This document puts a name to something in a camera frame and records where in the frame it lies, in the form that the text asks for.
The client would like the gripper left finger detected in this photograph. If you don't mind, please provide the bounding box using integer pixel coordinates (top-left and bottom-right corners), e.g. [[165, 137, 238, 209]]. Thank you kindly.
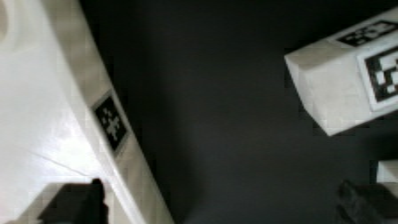
[[37, 179, 108, 224]]

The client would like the white table leg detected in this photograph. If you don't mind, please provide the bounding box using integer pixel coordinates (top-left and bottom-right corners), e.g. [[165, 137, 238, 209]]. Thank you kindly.
[[377, 160, 398, 183], [284, 6, 398, 136]]

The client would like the white square tabletop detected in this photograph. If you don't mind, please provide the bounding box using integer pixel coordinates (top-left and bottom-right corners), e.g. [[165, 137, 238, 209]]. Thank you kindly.
[[0, 0, 176, 224]]

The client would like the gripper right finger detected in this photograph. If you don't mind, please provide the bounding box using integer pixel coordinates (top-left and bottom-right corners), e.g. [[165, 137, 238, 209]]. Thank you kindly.
[[334, 180, 398, 224]]

